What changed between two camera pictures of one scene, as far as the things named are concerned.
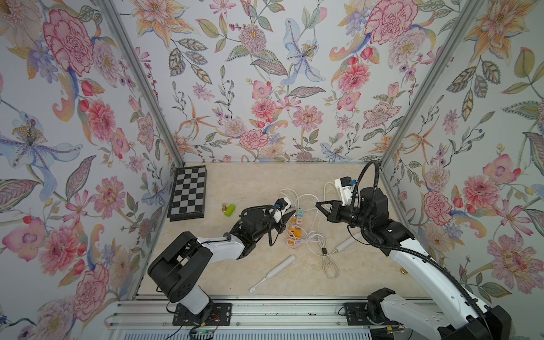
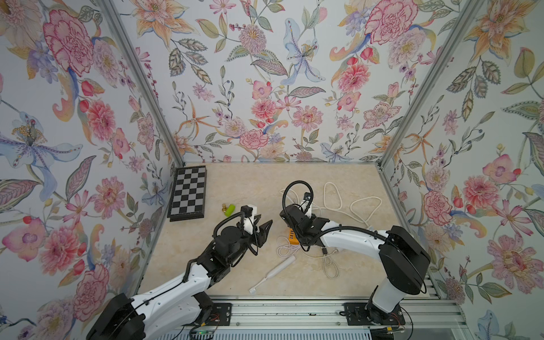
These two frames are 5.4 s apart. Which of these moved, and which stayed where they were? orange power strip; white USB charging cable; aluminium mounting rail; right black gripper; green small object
Moved: white USB charging cable; right black gripper
Stayed: green small object; aluminium mounting rail; orange power strip
